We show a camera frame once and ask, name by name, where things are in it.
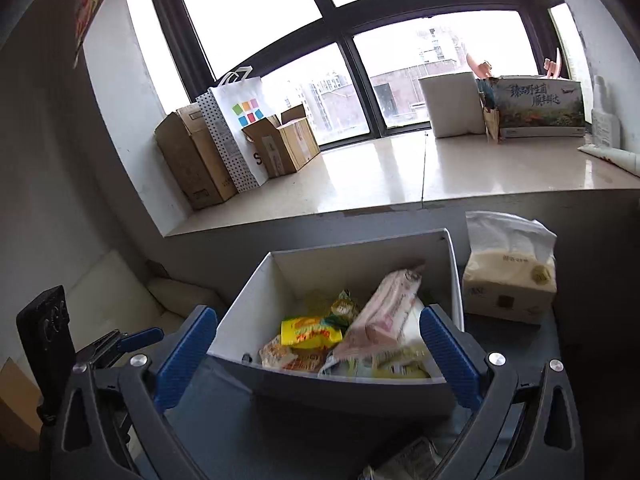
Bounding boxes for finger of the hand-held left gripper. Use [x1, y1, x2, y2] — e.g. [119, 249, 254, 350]
[97, 328, 164, 361]
[75, 330, 123, 368]

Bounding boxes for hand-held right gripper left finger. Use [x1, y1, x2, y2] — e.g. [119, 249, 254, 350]
[52, 305, 218, 480]

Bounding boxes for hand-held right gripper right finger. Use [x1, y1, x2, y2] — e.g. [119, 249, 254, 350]
[419, 304, 586, 480]

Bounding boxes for yellow-green snack packet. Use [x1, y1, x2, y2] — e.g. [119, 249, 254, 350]
[320, 347, 432, 380]

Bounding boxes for pink striped snack packet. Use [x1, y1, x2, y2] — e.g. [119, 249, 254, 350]
[332, 262, 427, 361]

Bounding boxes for beige snack packet red end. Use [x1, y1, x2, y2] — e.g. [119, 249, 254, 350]
[259, 335, 326, 373]

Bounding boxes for grey storage box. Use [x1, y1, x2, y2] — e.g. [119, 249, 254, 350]
[207, 228, 466, 418]

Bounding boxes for large grey snack bag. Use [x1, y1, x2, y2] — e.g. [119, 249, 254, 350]
[362, 436, 443, 480]

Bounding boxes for green snack packet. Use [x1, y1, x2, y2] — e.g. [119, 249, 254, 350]
[327, 289, 362, 318]

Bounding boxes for yellow snack packet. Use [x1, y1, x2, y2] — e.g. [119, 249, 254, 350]
[280, 316, 346, 351]

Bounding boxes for brown cardboard piece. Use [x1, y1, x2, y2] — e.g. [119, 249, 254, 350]
[0, 357, 43, 453]

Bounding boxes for beige tissue pack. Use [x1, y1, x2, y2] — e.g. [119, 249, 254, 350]
[461, 210, 558, 326]

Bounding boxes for blue tablecloth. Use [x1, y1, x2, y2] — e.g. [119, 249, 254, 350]
[135, 305, 571, 480]

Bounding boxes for tall cardboard box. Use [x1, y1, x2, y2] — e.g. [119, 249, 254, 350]
[154, 105, 238, 211]

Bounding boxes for marble window sill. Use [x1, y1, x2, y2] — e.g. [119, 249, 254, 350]
[162, 130, 640, 238]

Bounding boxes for polka dot paper bag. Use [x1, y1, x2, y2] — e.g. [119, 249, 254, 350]
[196, 65, 273, 193]

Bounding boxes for small open cardboard box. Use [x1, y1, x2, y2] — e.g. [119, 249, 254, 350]
[242, 104, 321, 178]

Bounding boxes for white box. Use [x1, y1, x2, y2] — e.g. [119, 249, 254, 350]
[417, 71, 488, 139]

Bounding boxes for white tube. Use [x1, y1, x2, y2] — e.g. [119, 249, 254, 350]
[577, 142, 640, 177]

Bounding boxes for printed gift box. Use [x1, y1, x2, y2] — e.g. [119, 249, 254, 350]
[482, 76, 586, 141]

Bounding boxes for white bottle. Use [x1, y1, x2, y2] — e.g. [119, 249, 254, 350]
[590, 75, 622, 148]

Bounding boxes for black window frame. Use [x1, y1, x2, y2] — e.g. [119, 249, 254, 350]
[147, 0, 591, 153]

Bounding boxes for colourful wall poster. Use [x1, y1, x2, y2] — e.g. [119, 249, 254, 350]
[72, 0, 133, 68]

